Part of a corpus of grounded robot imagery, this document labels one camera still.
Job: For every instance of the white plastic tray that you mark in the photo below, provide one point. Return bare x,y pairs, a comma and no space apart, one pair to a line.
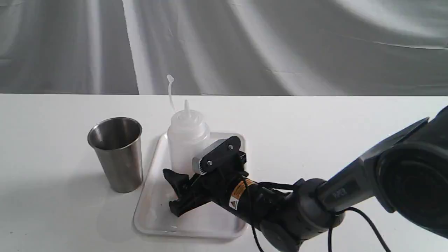
152,215

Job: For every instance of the stainless steel cup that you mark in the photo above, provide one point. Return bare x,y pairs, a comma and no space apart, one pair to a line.
117,143

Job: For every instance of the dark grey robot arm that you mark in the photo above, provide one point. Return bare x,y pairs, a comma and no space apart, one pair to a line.
406,172

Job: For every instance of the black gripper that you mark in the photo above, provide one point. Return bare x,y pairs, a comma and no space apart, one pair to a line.
219,178

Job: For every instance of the grey fabric backdrop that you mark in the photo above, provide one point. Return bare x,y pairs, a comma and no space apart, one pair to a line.
225,47

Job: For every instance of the plastic squeeze bottle with oil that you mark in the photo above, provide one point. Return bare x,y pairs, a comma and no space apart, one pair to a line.
188,135

